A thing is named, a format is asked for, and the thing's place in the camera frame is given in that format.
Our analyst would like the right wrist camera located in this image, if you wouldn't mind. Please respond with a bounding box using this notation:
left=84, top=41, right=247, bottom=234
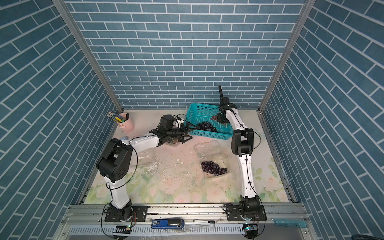
left=220, top=97, right=231, bottom=105

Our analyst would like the teal plastic basket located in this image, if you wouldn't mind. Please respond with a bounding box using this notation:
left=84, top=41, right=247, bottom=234
left=186, top=103, right=234, bottom=140

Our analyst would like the black marker pen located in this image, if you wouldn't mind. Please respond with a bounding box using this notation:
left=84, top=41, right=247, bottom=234
left=193, top=220, right=216, bottom=224

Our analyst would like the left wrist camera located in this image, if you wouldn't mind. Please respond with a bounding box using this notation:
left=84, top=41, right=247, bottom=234
left=159, top=115, right=180, bottom=130

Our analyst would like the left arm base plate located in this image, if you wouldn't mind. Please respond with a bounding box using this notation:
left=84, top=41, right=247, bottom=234
left=103, top=204, right=148, bottom=223

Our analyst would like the clear clamshell container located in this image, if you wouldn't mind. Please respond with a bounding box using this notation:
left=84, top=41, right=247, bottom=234
left=194, top=141, right=231, bottom=180
left=130, top=148, right=159, bottom=172

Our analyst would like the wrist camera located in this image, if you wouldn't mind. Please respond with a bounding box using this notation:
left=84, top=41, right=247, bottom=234
left=220, top=97, right=231, bottom=105
left=159, top=115, right=180, bottom=130

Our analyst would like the teal metal bracket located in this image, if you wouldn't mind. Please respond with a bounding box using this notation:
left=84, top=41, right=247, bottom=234
left=274, top=219, right=308, bottom=228

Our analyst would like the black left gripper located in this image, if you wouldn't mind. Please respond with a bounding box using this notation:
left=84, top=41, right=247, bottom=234
left=165, top=121, right=198, bottom=144

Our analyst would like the blue black handheld device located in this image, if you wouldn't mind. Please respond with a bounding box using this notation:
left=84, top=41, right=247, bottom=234
left=151, top=218, right=185, bottom=230

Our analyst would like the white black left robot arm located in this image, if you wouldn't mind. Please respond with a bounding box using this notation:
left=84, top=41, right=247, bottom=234
left=96, top=125, right=193, bottom=222

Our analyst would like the pink pen cup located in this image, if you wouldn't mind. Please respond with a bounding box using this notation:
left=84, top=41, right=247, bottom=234
left=119, top=113, right=135, bottom=133

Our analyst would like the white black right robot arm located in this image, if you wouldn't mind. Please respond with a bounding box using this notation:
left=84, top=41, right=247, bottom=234
left=218, top=98, right=262, bottom=219

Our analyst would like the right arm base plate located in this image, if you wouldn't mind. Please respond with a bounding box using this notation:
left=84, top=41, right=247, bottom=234
left=224, top=205, right=267, bottom=222

